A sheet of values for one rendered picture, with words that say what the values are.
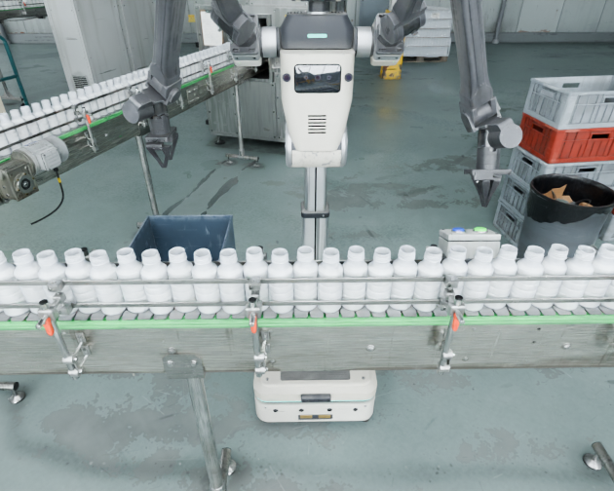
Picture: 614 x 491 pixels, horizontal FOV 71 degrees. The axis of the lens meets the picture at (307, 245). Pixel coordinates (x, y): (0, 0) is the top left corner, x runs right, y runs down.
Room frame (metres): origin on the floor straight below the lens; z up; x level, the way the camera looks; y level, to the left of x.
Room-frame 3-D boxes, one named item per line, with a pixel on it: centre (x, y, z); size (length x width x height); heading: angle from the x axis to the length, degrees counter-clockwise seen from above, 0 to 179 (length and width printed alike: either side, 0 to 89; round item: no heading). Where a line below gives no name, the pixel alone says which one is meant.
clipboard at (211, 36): (4.70, 0.94, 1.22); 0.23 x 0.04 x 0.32; 73
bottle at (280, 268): (0.81, 0.06, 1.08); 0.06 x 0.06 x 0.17
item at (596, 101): (2.79, -1.79, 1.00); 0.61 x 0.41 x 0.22; 98
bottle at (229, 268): (0.81, 0.18, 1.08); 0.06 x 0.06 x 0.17
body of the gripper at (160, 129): (1.23, 0.43, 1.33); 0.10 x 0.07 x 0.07; 0
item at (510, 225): (2.79, -1.80, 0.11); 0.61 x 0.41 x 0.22; 97
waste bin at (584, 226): (2.25, -1.54, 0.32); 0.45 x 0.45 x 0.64
